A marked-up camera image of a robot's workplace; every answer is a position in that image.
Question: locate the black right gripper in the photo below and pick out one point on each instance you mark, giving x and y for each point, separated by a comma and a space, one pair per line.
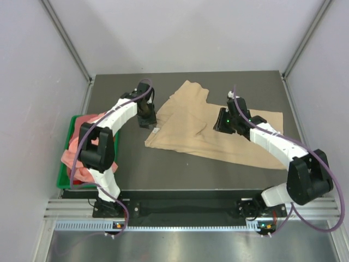
219, 125

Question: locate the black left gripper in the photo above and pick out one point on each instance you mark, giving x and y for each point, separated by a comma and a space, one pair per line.
151, 120

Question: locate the beige t shirt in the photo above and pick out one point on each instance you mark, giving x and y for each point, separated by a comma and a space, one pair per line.
185, 124

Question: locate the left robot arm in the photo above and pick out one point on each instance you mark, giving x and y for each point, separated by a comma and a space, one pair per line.
96, 147

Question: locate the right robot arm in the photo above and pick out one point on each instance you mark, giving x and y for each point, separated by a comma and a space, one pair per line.
307, 175

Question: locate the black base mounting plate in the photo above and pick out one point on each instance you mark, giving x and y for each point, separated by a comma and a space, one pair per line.
192, 208

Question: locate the red t shirt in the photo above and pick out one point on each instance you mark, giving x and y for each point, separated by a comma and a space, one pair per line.
77, 182

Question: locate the green plastic bin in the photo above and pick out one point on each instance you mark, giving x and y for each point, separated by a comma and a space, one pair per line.
70, 147

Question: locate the left aluminium frame post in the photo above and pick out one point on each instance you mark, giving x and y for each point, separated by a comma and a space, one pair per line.
48, 7

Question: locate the aluminium frame post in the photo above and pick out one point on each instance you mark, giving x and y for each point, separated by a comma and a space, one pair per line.
311, 29
48, 7

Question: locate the right aluminium frame post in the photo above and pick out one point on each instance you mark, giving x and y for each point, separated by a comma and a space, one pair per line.
311, 29

